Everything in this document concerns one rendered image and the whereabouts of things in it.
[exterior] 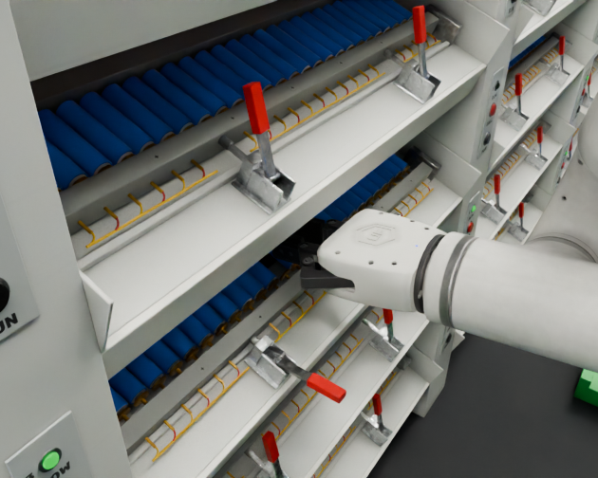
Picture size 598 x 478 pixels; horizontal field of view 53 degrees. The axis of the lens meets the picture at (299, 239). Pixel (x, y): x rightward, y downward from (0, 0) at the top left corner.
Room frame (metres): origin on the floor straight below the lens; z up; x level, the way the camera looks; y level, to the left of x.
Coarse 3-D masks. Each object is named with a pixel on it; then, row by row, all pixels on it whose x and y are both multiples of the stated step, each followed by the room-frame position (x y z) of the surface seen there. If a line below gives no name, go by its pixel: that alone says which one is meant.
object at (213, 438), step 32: (416, 160) 0.76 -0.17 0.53; (448, 160) 0.75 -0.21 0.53; (384, 192) 0.70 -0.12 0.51; (448, 192) 0.74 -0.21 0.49; (320, 288) 0.51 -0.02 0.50; (288, 320) 0.46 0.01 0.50; (320, 320) 0.47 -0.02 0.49; (352, 320) 0.49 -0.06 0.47; (288, 352) 0.42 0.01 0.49; (320, 352) 0.43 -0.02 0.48; (224, 384) 0.38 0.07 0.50; (256, 384) 0.38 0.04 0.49; (288, 384) 0.39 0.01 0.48; (128, 416) 0.33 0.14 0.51; (224, 416) 0.35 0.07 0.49; (256, 416) 0.35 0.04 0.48; (160, 448) 0.31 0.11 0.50; (192, 448) 0.31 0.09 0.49; (224, 448) 0.32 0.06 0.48
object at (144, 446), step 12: (312, 288) 0.50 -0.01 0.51; (300, 300) 0.48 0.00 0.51; (288, 312) 0.46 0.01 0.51; (276, 324) 0.45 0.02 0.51; (240, 360) 0.40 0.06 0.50; (228, 372) 0.39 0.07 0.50; (192, 396) 0.35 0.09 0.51; (180, 408) 0.34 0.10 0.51; (168, 420) 0.33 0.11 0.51; (156, 432) 0.32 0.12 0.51; (144, 444) 0.30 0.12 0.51; (132, 456) 0.29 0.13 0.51
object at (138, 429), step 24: (408, 192) 0.68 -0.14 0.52; (288, 288) 0.48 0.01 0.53; (264, 312) 0.44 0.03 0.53; (240, 336) 0.41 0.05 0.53; (216, 360) 0.38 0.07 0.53; (168, 384) 0.35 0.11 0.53; (192, 384) 0.35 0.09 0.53; (144, 408) 0.32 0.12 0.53; (168, 408) 0.33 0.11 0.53; (144, 432) 0.30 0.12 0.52
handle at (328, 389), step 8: (280, 360) 0.39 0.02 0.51; (288, 360) 0.40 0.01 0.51; (288, 368) 0.39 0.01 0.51; (296, 368) 0.39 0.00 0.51; (296, 376) 0.38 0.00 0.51; (304, 376) 0.38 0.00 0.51; (312, 376) 0.38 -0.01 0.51; (320, 376) 0.38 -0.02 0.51; (312, 384) 0.37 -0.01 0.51; (320, 384) 0.37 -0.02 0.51; (328, 384) 0.37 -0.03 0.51; (320, 392) 0.36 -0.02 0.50; (328, 392) 0.36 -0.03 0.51; (336, 392) 0.36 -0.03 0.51; (344, 392) 0.36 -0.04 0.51; (336, 400) 0.35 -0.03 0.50
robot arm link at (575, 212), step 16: (592, 112) 0.38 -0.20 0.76; (592, 128) 0.37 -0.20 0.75; (592, 144) 0.36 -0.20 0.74; (576, 160) 0.44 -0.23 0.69; (592, 160) 0.36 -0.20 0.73; (576, 176) 0.45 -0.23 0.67; (592, 176) 0.43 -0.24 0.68; (560, 192) 0.46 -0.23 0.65; (576, 192) 0.45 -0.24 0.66; (592, 192) 0.44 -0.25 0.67; (560, 208) 0.46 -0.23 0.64; (576, 208) 0.45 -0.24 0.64; (592, 208) 0.44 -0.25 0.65; (544, 224) 0.46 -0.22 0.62; (560, 224) 0.45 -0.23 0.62; (576, 224) 0.44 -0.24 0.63; (592, 224) 0.44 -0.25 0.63; (528, 240) 0.45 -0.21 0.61; (576, 240) 0.43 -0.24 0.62; (592, 240) 0.43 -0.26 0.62; (592, 256) 0.41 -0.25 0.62
